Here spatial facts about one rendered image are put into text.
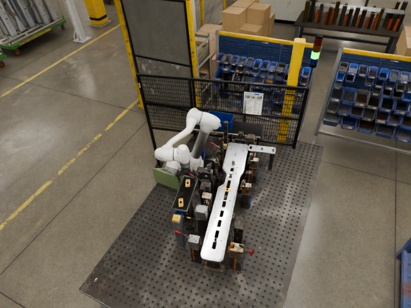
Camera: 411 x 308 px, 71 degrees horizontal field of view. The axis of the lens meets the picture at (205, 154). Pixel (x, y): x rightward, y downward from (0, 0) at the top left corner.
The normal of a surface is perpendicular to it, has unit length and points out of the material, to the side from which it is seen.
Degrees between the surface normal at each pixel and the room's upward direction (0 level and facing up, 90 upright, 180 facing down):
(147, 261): 0
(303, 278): 0
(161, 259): 0
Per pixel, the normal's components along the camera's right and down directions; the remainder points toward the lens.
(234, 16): -0.49, 0.63
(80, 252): -0.05, -0.71
